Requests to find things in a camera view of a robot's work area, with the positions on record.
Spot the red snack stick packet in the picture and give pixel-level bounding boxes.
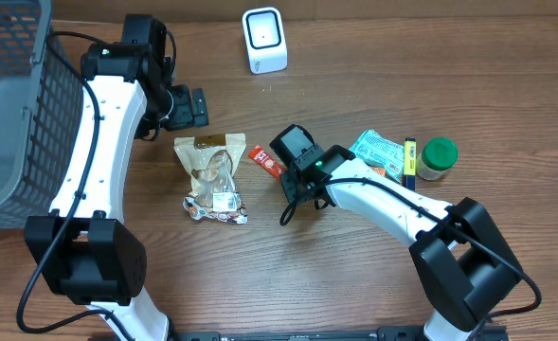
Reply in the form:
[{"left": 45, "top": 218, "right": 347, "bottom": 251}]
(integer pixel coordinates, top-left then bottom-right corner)
[{"left": 248, "top": 145, "right": 286, "bottom": 181}]

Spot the beige snack pouch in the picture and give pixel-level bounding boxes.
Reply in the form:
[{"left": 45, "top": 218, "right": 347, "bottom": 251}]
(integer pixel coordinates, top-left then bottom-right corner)
[{"left": 173, "top": 133, "right": 246, "bottom": 212}]

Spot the orange small snack box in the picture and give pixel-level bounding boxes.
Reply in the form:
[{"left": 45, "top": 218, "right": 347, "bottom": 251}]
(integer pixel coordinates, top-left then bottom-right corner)
[{"left": 371, "top": 167, "right": 386, "bottom": 177}]

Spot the teal plastic packet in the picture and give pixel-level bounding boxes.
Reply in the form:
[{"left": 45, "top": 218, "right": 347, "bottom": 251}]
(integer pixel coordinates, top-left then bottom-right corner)
[{"left": 350, "top": 129, "right": 405, "bottom": 183}]

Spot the yellow highlighter pen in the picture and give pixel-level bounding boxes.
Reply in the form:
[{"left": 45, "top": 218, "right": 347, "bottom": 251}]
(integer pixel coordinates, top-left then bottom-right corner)
[{"left": 403, "top": 137, "right": 417, "bottom": 191}]

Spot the green lid jar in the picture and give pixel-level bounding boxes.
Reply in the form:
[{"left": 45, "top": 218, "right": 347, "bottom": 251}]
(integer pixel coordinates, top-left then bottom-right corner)
[{"left": 416, "top": 137, "right": 459, "bottom": 181}]

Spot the grey plastic mesh basket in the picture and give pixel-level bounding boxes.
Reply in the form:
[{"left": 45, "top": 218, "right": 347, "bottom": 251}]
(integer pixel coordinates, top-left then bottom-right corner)
[{"left": 0, "top": 0, "right": 83, "bottom": 229}]

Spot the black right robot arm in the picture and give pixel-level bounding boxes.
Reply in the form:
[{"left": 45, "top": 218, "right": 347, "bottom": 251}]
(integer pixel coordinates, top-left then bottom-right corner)
[{"left": 270, "top": 125, "right": 522, "bottom": 340}]

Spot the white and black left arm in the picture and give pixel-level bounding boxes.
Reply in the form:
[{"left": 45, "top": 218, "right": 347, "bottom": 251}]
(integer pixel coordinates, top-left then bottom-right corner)
[{"left": 24, "top": 14, "right": 208, "bottom": 340}]

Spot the white barcode scanner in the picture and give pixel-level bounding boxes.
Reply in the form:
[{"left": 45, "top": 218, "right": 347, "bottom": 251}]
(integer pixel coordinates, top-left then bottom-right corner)
[{"left": 242, "top": 7, "right": 288, "bottom": 75}]

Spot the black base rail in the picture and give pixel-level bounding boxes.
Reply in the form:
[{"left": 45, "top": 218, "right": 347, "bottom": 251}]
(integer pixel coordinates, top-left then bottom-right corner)
[{"left": 164, "top": 324, "right": 511, "bottom": 341}]

